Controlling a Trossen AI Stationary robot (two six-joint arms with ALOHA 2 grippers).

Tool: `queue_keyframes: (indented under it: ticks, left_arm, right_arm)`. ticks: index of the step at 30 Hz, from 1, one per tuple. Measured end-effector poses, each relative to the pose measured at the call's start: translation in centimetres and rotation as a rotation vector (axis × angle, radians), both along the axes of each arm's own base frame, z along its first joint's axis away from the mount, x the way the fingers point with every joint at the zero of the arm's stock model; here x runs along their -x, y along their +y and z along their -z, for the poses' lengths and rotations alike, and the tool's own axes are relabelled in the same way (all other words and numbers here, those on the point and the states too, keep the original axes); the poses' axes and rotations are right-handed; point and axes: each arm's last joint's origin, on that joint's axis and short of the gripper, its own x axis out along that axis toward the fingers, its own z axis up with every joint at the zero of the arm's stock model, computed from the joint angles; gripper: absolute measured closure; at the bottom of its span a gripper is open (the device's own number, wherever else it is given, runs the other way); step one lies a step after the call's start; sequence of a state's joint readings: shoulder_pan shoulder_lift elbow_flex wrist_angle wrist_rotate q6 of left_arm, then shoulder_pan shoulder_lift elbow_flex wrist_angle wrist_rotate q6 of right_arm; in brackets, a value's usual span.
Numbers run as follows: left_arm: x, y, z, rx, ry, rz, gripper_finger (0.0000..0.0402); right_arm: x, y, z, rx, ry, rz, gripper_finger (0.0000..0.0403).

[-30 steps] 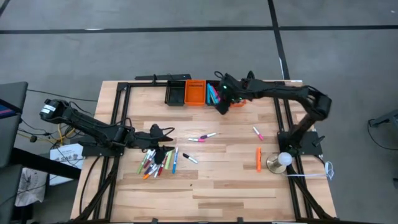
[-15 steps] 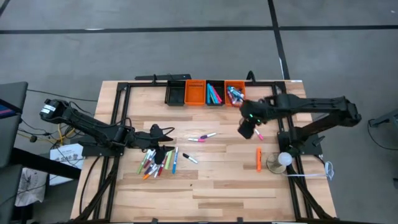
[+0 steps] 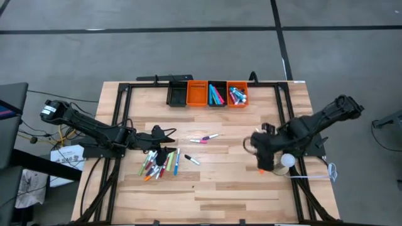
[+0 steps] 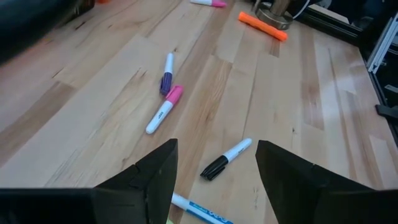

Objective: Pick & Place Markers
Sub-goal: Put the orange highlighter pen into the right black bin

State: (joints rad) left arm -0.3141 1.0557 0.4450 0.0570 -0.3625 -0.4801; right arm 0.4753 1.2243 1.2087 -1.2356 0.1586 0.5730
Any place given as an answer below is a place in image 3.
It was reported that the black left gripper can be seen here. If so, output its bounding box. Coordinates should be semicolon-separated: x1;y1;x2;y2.
129;124;177;167

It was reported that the red cap white marker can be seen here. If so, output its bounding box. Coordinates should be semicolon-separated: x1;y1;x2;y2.
144;152;158;171
158;156;171;179

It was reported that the black cap white marker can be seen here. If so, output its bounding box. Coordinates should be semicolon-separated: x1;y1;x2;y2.
184;154;201;166

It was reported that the white globe lamp brass base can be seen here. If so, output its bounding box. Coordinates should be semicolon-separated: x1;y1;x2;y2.
272;153;296;176

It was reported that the blue cap white marker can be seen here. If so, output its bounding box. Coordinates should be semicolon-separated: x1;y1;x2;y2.
173;148;182;176

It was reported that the green cap white marker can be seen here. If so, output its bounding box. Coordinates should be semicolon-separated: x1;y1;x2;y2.
138;150;151;176

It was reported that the black mesh basket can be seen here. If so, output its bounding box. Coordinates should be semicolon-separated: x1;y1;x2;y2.
166;80;188;108
207;80;228;108

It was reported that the orange mesh basket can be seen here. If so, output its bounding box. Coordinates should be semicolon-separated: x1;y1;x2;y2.
225;80;249;109
185;80;209;107

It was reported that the black power strip bar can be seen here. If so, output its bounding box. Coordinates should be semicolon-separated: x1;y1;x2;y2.
136;74;194;83

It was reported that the white printed paper sheet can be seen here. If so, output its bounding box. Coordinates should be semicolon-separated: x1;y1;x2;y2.
49;144;86;188

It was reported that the black floor beam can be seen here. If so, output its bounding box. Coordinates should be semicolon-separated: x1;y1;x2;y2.
11;148;83;183

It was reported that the grey chair base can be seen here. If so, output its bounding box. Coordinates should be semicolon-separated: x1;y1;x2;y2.
372;109;402;130

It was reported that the white crumpled cloth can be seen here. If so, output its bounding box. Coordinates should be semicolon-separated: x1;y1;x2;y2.
14;168;49;210

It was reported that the dark grey chair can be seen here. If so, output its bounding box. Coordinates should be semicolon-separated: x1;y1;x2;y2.
0;82;30;170

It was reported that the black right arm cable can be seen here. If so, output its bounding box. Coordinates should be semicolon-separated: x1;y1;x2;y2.
242;137;256;155

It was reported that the white lamp cable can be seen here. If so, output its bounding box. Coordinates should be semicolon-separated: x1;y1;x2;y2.
288;162;339;183

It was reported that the yellow floor cable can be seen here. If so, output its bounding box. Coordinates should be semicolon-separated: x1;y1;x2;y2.
17;127;78;148

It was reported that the black floor cable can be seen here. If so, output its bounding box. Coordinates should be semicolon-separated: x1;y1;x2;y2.
27;90;100;104
368;121;402;156

